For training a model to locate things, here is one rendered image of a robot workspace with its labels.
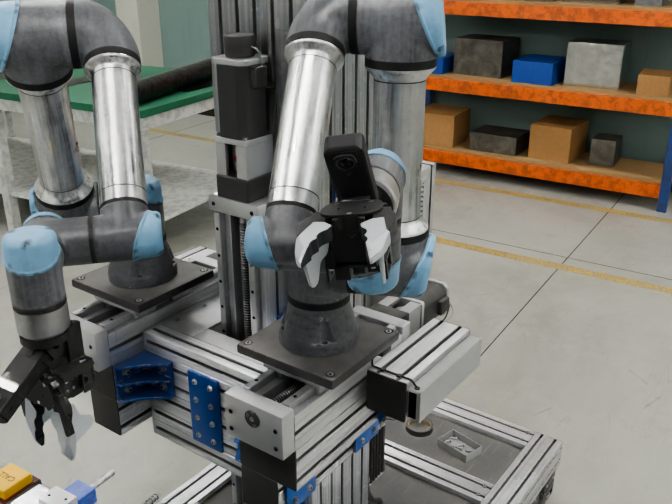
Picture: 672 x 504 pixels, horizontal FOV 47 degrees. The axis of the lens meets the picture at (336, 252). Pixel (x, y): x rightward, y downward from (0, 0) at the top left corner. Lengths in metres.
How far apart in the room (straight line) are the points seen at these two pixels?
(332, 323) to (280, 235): 0.36
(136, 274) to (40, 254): 0.60
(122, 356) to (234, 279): 0.29
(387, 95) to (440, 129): 4.79
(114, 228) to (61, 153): 0.38
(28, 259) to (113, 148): 0.26
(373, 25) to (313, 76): 0.12
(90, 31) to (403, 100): 0.54
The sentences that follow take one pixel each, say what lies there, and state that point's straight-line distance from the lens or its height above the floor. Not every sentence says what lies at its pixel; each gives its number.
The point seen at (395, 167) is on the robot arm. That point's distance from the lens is 1.03.
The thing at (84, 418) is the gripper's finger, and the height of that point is 1.06.
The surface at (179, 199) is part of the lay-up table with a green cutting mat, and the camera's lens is 4.70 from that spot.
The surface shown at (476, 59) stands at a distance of 5.90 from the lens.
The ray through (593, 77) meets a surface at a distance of 5.65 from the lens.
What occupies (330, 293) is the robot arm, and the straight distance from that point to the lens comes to 1.37.
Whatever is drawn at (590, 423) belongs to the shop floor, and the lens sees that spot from 3.18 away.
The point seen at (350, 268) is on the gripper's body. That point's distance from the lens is 0.87.
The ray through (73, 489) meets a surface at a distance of 1.39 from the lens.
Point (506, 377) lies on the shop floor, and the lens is 3.38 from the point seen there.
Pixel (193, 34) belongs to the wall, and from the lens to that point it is 8.00.
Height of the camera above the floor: 1.76
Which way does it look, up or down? 23 degrees down
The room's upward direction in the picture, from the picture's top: straight up
